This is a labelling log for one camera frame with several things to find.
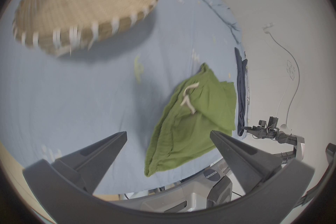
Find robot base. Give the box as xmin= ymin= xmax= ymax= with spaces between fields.
xmin=115 ymin=157 xmax=247 ymax=214

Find dark blue garment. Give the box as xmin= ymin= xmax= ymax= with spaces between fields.
xmin=234 ymin=47 xmax=249 ymax=137

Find bed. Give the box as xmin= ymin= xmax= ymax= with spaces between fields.
xmin=0 ymin=0 xmax=301 ymax=196

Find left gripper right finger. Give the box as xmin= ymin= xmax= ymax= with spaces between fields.
xmin=210 ymin=131 xmax=284 ymax=196

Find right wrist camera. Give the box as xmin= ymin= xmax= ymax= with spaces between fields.
xmin=258 ymin=117 xmax=279 ymax=129

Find green shorts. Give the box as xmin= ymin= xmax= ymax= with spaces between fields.
xmin=144 ymin=63 xmax=237 ymax=177

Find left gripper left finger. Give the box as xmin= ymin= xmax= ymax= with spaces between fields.
xmin=51 ymin=131 xmax=128 ymax=194

